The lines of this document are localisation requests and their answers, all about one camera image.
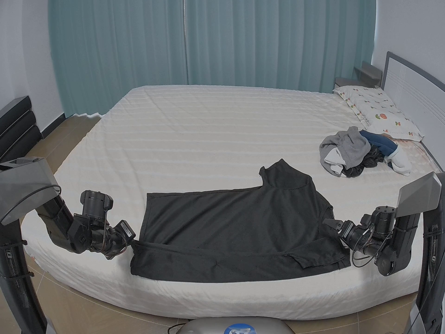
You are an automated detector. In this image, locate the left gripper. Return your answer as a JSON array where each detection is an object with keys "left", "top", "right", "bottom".
[{"left": 104, "top": 220, "right": 137, "bottom": 258}]

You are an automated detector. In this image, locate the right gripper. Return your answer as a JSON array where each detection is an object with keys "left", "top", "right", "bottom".
[{"left": 323, "top": 218, "right": 371, "bottom": 253}]

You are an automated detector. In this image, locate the black T-shirt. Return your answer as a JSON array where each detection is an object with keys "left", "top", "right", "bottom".
[{"left": 130, "top": 158, "right": 352, "bottom": 283}]

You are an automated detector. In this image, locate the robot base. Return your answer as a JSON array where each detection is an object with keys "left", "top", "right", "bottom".
[{"left": 177, "top": 318, "right": 291, "bottom": 334}]

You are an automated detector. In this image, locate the pile of clothes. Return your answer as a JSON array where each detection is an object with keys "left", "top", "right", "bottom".
[{"left": 319, "top": 126, "right": 412, "bottom": 179}]

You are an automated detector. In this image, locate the bed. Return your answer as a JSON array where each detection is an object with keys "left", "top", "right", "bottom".
[{"left": 19, "top": 51, "right": 445, "bottom": 321}]

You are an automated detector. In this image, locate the white printed pillow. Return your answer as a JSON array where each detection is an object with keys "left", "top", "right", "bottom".
[{"left": 333, "top": 85, "right": 424, "bottom": 142}]

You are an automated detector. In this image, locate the black chest of drawers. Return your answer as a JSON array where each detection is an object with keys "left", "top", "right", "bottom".
[{"left": 0, "top": 96, "right": 44, "bottom": 163}]

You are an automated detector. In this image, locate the grey bedside table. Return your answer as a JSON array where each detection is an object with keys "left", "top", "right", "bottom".
[{"left": 334, "top": 61, "right": 383, "bottom": 89}]

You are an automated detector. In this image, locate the blue-green curtain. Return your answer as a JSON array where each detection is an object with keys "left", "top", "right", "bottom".
[
  {"left": 184, "top": 0, "right": 378, "bottom": 93},
  {"left": 49, "top": 0, "right": 190, "bottom": 117}
]

